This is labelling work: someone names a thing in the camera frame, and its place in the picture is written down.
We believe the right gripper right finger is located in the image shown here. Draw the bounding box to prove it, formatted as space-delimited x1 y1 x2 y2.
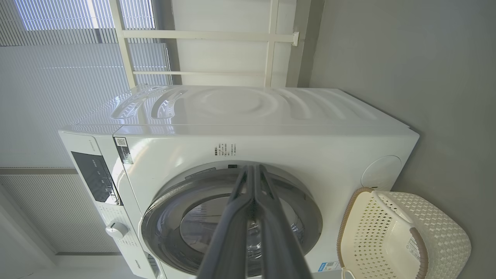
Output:
256 165 312 279

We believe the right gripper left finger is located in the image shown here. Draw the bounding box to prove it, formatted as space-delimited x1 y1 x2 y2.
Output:
198 165 257 279

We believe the glass washer door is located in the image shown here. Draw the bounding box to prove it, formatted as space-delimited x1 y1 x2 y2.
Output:
141 161 323 278

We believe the white front-load washing machine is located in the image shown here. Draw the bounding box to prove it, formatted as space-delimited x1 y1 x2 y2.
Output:
58 84 420 279

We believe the cream plastic laundry basket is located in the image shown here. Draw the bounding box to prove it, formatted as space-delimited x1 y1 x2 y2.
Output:
336 188 472 279

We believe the white metal railing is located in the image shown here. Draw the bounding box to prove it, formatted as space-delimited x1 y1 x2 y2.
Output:
108 0 300 88

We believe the white pleated window blind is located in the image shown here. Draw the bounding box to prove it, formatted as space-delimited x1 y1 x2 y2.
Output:
0 0 173 253

